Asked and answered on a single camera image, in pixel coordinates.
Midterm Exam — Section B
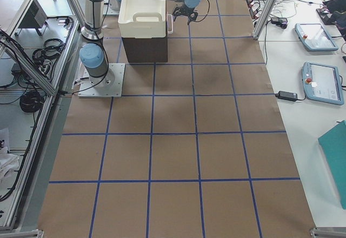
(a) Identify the dark wooden cabinet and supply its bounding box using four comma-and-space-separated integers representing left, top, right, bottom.
122, 36, 168, 63

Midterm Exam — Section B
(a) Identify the teach pendant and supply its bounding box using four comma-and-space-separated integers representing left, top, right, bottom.
295, 23, 338, 51
302, 62, 344, 105

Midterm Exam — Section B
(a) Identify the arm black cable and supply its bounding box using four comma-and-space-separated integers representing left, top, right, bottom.
196, 0, 211, 22

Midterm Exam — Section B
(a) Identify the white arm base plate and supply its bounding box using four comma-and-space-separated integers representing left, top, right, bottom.
77, 63, 125, 98

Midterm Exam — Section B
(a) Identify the wooden drawer with white handle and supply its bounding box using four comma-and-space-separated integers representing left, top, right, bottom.
167, 14, 174, 35

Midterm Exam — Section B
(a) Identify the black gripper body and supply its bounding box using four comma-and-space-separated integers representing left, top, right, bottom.
175, 4, 197, 16

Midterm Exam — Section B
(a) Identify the near teach pendant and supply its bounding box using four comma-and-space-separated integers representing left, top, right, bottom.
302, 62, 344, 105

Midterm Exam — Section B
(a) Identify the aluminium frame post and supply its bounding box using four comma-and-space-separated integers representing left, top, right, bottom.
252, 0, 277, 40

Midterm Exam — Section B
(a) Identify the black cable coil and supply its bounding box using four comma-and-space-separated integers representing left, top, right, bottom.
19, 89, 44, 114

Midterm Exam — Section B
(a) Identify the white plastic tray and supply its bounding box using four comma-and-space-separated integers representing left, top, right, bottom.
118, 0, 166, 38

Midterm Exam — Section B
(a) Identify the black power adapter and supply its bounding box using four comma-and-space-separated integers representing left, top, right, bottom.
275, 91, 298, 102

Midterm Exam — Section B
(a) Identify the teal box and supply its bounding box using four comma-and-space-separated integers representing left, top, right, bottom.
318, 120, 345, 209

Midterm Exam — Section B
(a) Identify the far teach pendant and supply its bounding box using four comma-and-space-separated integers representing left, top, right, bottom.
295, 23, 338, 51

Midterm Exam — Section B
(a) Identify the grey metal box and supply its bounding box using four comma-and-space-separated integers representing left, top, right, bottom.
15, 0, 48, 36

